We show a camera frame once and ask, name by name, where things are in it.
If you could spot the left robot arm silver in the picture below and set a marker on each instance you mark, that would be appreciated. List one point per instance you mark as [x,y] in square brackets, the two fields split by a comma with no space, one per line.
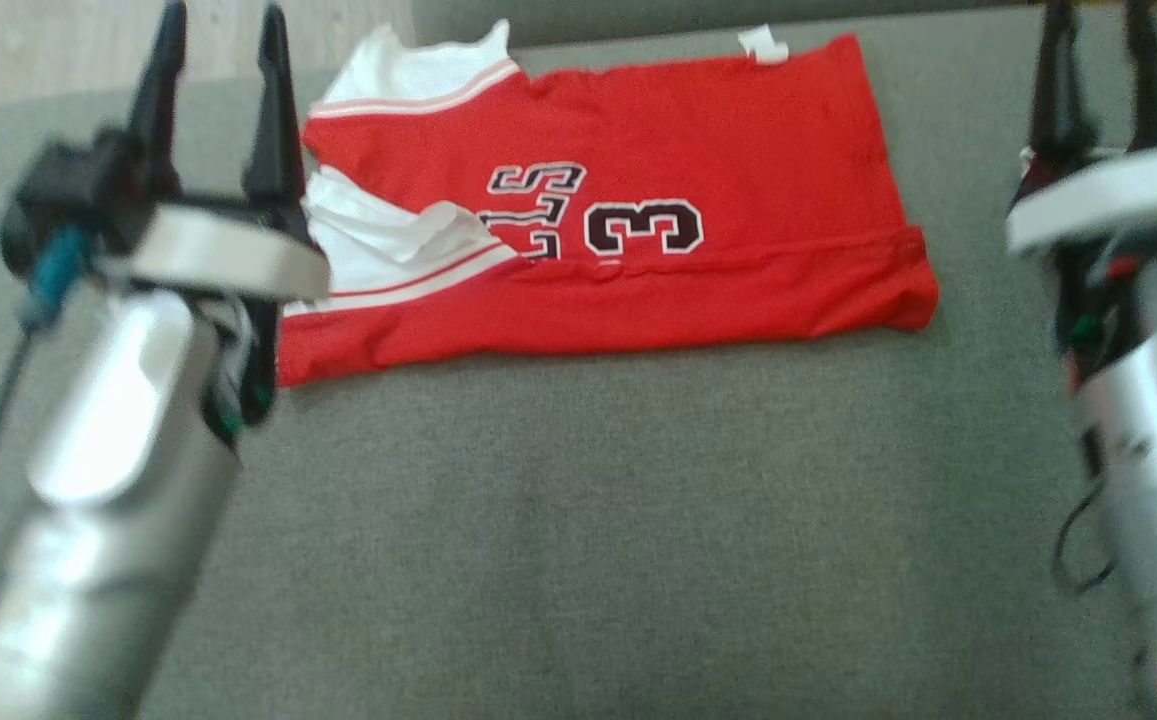
[98,520]

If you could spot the grey sofa seat cushion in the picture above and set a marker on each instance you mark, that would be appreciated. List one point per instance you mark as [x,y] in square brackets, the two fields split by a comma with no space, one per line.
[588,520]

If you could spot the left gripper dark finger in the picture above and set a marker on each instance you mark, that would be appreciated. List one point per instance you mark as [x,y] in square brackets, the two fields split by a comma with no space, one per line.
[158,90]
[276,110]

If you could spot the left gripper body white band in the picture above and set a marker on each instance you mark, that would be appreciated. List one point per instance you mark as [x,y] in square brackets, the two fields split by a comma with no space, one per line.
[218,250]

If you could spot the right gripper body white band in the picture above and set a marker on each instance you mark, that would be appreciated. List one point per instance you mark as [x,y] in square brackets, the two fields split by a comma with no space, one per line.
[1108,200]

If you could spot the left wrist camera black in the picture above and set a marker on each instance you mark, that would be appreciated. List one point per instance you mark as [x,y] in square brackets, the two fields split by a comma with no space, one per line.
[68,195]

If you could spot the red basketball jersey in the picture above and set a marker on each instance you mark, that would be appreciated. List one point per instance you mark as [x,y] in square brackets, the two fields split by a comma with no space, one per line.
[658,150]

